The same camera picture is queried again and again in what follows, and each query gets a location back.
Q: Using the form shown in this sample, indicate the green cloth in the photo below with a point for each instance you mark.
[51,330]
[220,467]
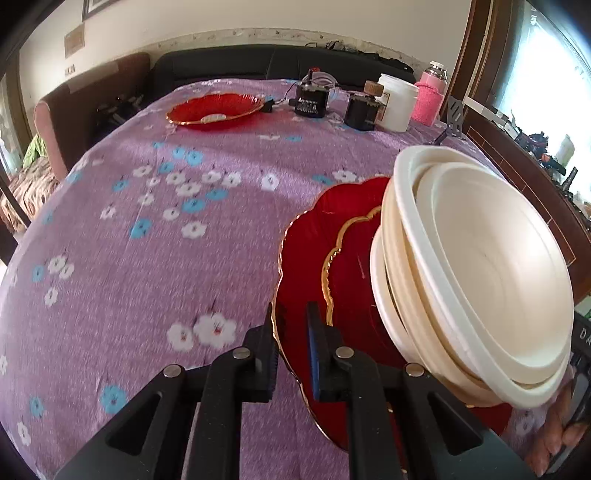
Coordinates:
[36,152]

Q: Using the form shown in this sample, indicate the white plastic jar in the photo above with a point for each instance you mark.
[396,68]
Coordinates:
[399,104]

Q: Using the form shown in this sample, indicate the pink sleeved bottle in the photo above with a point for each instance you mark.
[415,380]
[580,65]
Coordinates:
[427,99]

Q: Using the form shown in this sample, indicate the black cylindrical motor device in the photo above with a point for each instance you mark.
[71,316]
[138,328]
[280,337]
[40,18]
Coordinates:
[309,99]

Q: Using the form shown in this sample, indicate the red gold-rimmed glass plate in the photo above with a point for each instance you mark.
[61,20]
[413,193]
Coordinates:
[212,108]

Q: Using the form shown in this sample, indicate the brown armchair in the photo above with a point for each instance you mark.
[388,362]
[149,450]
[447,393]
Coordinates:
[83,97]

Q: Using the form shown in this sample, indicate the black metal equipment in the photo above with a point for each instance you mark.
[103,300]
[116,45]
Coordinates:
[117,110]

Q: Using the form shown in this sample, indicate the white bottle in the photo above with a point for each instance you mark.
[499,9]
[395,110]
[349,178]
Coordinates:
[564,152]

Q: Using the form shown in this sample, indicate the black sofa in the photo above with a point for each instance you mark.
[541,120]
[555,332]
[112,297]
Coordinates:
[221,64]

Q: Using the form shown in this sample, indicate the brown patterned blanket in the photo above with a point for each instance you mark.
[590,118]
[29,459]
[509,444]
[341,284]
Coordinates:
[27,189]

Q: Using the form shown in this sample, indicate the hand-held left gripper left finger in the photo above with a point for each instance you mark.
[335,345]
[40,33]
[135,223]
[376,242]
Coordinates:
[272,355]

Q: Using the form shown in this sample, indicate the black jar with wooden lid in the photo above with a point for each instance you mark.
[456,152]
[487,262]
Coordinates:
[360,113]

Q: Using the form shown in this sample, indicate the dark cloth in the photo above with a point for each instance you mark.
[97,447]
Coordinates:
[369,57]

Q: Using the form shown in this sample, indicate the wall plaque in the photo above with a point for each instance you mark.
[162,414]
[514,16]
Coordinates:
[75,40]

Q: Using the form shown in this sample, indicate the dark wooden bed frame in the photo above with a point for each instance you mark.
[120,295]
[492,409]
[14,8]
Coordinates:
[11,217]

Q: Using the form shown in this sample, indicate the large red scalloped plate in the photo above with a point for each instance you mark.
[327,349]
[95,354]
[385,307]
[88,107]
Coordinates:
[314,258]

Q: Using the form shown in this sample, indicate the white disposable plate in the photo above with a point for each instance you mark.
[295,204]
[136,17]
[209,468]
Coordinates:
[376,286]

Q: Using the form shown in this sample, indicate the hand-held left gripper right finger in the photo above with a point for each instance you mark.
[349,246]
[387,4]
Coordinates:
[314,350]

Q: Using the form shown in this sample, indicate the picture frame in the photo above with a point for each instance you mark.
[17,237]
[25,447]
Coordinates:
[94,8]

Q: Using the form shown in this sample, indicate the cream disposable plate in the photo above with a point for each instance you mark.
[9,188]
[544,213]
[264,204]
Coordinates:
[392,258]

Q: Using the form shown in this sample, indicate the wooden door frame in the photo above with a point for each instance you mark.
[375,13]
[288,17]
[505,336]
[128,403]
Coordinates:
[480,46]

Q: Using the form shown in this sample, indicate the grey metal bracket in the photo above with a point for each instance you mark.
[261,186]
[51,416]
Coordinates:
[455,117]

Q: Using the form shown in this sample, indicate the cork lidded jar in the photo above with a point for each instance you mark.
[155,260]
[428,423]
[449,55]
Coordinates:
[373,87]

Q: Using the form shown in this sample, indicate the person's right hand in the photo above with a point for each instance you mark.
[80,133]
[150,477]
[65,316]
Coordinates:
[554,438]

